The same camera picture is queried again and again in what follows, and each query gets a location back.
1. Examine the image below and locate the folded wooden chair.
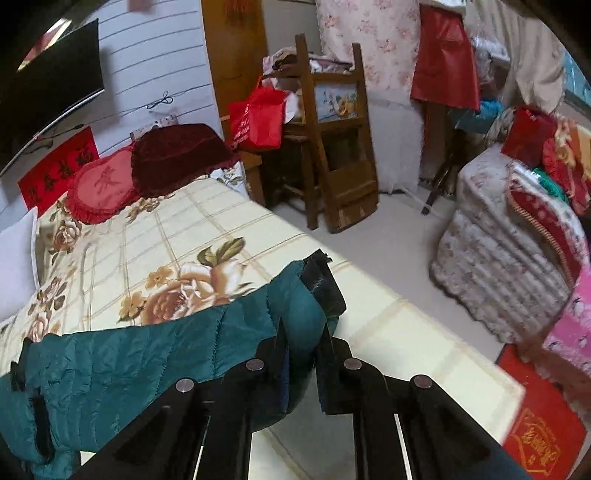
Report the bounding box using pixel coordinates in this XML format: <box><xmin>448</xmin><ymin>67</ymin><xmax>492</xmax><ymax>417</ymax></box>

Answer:
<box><xmin>307</xmin><ymin>42</ymin><xmax>380</xmax><ymax>234</ymax></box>

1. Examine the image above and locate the floral quilted cover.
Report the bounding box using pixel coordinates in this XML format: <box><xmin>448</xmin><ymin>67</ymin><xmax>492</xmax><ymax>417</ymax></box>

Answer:
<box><xmin>429</xmin><ymin>143</ymin><xmax>578</xmax><ymax>343</ymax></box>

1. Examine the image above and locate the black flat television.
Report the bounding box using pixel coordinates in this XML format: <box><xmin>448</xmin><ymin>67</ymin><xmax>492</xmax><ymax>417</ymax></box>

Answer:
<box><xmin>0</xmin><ymin>18</ymin><xmax>106</xmax><ymax>177</ymax></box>

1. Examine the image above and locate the red patterned blanket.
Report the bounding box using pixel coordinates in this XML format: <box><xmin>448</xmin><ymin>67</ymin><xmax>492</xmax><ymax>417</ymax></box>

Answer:
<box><xmin>505</xmin><ymin>115</ymin><xmax>591</xmax><ymax>288</ymax></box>

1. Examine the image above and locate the floral checked bed sheet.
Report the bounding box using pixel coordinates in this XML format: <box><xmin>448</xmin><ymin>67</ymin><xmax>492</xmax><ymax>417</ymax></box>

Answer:
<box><xmin>0</xmin><ymin>161</ymin><xmax>527</xmax><ymax>480</ymax></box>

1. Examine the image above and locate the red round cushion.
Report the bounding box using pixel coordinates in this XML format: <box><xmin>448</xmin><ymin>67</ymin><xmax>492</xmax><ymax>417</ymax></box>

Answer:
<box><xmin>67</xmin><ymin>142</ymin><xmax>145</xmax><ymax>225</ymax></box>

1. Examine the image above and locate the red doormat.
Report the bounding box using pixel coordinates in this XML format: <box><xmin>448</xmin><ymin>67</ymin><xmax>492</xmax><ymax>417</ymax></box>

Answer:
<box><xmin>496</xmin><ymin>344</ymin><xmax>588</xmax><ymax>472</ymax></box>

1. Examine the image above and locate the dark red velvet cushion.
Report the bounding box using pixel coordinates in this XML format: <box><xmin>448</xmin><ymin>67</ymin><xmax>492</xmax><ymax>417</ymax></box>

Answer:
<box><xmin>130</xmin><ymin>123</ymin><xmax>241</xmax><ymax>199</ymax></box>

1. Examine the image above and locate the red shopping bag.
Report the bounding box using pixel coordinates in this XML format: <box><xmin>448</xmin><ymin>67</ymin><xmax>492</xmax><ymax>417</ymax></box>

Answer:
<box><xmin>228</xmin><ymin>76</ymin><xmax>288</xmax><ymax>151</ymax></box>

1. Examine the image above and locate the teal down jacket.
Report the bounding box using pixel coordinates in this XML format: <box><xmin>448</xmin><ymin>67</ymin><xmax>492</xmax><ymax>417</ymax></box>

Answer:
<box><xmin>0</xmin><ymin>249</ymin><xmax>347</xmax><ymax>480</ymax></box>

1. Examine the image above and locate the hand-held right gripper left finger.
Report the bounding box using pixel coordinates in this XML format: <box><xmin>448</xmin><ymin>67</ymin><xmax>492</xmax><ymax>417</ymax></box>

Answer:
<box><xmin>69</xmin><ymin>318</ymin><xmax>291</xmax><ymax>480</ymax></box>

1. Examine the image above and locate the wooden door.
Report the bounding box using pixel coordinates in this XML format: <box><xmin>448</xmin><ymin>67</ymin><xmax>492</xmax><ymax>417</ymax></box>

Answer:
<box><xmin>202</xmin><ymin>0</ymin><xmax>269</xmax><ymax>145</ymax></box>

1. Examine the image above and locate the white pillow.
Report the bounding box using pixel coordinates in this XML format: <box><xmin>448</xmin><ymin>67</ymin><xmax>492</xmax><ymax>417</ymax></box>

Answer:
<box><xmin>0</xmin><ymin>208</ymin><xmax>40</xmax><ymax>320</ymax></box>

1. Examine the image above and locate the red leather skirt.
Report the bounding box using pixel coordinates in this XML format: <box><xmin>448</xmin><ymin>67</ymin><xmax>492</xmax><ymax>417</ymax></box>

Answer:
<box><xmin>410</xmin><ymin>4</ymin><xmax>481</xmax><ymax>112</ymax></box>

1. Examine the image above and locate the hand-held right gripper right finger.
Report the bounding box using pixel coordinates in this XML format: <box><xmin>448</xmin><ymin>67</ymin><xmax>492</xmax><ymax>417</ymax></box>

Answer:
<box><xmin>317</xmin><ymin>330</ymin><xmax>542</xmax><ymax>480</ymax></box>

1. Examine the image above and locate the heap of clothes on chair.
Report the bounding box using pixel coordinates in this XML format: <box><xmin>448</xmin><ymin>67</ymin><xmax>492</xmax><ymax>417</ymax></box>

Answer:
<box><xmin>262</xmin><ymin>46</ymin><xmax>357</xmax><ymax>125</ymax></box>

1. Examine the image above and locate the beige curtain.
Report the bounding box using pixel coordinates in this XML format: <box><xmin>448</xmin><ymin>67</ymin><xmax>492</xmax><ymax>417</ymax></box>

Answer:
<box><xmin>465</xmin><ymin>0</ymin><xmax>567</xmax><ymax>117</ymax></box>

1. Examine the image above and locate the pink floral fabric cover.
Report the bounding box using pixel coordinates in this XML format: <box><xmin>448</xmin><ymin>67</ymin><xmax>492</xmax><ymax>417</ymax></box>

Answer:
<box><xmin>316</xmin><ymin>0</ymin><xmax>426</xmax><ymax>195</ymax></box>

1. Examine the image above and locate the pink printed blanket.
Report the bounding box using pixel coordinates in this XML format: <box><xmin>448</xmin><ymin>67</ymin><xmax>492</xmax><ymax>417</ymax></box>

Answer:
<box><xmin>542</xmin><ymin>277</ymin><xmax>591</xmax><ymax>398</ymax></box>

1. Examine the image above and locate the red gift bag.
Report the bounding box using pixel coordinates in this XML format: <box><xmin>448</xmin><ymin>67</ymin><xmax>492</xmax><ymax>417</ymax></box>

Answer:
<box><xmin>501</xmin><ymin>106</ymin><xmax>557</xmax><ymax>169</ymax></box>

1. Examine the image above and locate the red wall banner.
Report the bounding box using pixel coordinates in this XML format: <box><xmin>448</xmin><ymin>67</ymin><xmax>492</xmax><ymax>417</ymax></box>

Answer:
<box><xmin>17</xmin><ymin>127</ymin><xmax>100</xmax><ymax>216</ymax></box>

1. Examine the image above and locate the black stand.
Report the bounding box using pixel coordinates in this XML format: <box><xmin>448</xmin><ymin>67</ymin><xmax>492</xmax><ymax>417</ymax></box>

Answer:
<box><xmin>421</xmin><ymin>105</ymin><xmax>463</xmax><ymax>216</ymax></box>

